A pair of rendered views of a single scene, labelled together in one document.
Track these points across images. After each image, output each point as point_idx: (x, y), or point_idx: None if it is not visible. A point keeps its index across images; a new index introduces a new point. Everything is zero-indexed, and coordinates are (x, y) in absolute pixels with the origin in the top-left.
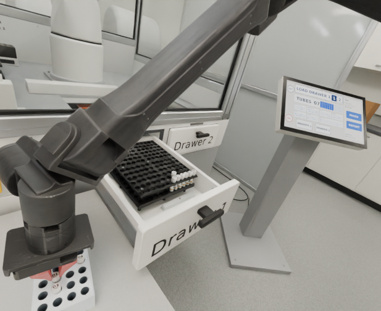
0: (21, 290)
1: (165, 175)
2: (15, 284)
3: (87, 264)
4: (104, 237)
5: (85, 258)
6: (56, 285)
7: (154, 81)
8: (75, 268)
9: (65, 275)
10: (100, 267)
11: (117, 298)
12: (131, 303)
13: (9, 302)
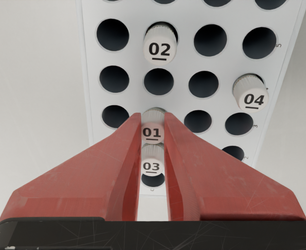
0: (59, 33)
1: None
2: (35, 0)
3: (263, 113)
4: None
5: (268, 85)
6: (153, 165)
7: None
8: (219, 108)
9: (182, 120)
10: (293, 66)
11: (287, 167)
12: None
13: (35, 54)
